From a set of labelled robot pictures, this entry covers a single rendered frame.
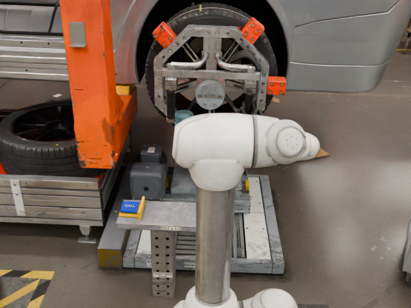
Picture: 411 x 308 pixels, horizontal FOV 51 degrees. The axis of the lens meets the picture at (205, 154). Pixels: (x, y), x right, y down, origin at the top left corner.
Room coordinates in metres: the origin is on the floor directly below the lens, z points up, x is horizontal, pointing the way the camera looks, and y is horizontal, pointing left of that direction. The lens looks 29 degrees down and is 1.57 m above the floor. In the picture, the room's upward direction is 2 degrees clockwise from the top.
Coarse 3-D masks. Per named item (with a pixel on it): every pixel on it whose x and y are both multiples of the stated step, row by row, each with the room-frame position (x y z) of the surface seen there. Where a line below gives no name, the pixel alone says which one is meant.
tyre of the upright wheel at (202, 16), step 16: (176, 16) 2.17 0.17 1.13; (192, 16) 2.07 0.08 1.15; (208, 16) 2.06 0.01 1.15; (224, 16) 2.06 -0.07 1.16; (240, 16) 2.10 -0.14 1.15; (176, 32) 2.06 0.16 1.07; (160, 48) 2.06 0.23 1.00; (272, 64) 2.06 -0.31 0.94; (272, 96) 2.07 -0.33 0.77; (160, 112) 2.07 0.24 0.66
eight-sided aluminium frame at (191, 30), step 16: (192, 32) 1.98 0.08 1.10; (208, 32) 2.02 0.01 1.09; (224, 32) 1.98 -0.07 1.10; (240, 32) 1.98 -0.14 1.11; (176, 48) 1.98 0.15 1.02; (256, 48) 2.03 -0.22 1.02; (160, 64) 1.98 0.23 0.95; (160, 80) 1.98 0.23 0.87; (160, 96) 1.98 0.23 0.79; (256, 96) 2.03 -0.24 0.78
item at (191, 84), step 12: (192, 48) 2.10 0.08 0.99; (228, 48) 2.09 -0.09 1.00; (180, 84) 2.09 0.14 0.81; (192, 84) 2.09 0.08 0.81; (228, 84) 2.08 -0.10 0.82; (240, 84) 2.08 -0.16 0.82; (180, 96) 2.26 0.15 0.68; (240, 96) 2.28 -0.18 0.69; (180, 108) 2.11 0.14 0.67; (192, 108) 2.20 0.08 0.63; (216, 108) 2.26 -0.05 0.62; (228, 108) 2.21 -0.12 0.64
